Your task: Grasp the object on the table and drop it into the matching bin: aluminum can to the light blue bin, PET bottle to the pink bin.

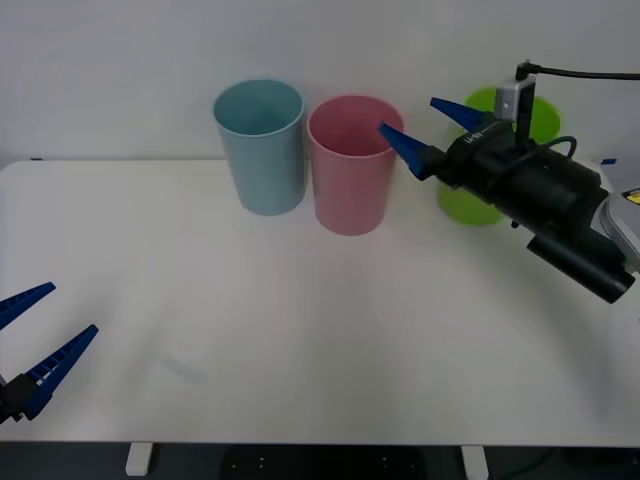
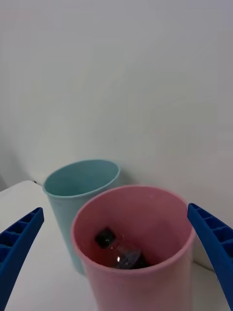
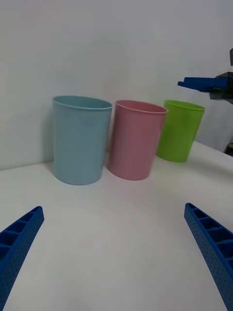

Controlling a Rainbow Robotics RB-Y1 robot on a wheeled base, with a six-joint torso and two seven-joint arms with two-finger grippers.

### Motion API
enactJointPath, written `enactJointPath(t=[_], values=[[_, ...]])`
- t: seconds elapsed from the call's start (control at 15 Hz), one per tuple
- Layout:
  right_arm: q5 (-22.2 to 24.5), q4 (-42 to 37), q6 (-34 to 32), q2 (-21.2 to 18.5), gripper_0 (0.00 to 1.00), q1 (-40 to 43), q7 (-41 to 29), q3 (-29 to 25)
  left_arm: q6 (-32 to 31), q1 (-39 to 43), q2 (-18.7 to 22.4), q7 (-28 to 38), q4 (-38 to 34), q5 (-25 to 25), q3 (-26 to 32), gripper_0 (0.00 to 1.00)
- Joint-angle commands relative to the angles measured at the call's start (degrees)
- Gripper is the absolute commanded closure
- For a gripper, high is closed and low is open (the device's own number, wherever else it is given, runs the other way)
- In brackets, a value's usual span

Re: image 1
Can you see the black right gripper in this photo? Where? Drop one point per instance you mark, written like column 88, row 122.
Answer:
column 480, row 160

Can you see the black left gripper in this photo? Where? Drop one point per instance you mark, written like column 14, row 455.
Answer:
column 7, row 402

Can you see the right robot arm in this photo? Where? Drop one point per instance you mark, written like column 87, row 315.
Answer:
column 560, row 195

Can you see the green plastic bin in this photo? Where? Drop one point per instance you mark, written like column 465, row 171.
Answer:
column 465, row 205

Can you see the pink plastic bin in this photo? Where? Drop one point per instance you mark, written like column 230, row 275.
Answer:
column 350, row 195

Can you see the white table leg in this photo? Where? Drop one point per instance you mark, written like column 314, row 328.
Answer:
column 139, row 460
column 474, row 462

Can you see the pale blue plastic bin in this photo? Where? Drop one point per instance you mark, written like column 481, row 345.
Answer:
column 265, row 170

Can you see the pale grey right wrist camera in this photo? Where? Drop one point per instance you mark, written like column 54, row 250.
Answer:
column 507, row 102

